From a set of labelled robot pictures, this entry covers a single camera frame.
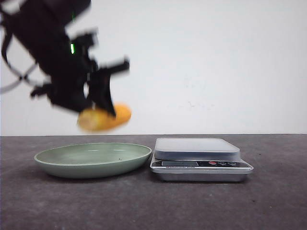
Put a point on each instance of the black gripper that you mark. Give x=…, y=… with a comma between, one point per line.
x=77, y=81

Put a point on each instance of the yellow corn cob piece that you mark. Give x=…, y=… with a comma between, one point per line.
x=97, y=119

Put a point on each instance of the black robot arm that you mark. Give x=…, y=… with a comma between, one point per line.
x=39, y=26

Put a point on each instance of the green shallow plate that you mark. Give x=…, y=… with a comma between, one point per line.
x=92, y=160

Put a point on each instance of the silver digital kitchen scale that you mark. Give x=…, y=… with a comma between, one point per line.
x=198, y=159

